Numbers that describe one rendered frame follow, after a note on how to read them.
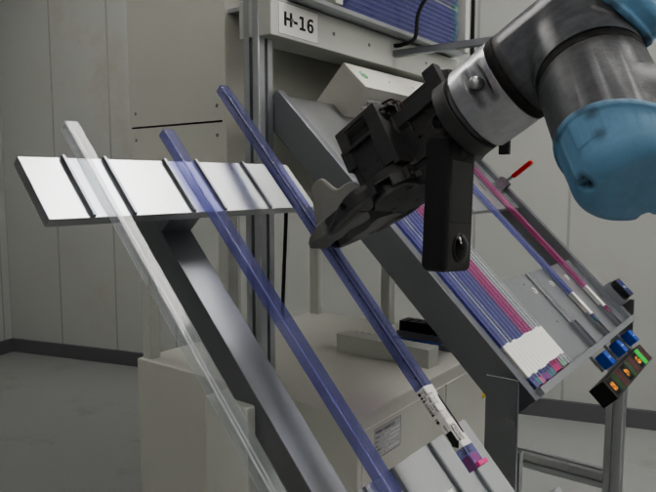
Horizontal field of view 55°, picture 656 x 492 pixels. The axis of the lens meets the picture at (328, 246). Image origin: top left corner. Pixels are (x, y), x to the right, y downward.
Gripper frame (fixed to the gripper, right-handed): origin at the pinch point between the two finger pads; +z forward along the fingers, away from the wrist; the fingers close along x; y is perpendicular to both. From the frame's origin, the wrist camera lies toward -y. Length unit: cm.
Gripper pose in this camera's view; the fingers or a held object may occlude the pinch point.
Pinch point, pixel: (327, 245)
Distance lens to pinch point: 64.3
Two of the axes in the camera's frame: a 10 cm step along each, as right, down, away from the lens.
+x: -6.8, 0.2, -7.3
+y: -3.6, -8.8, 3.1
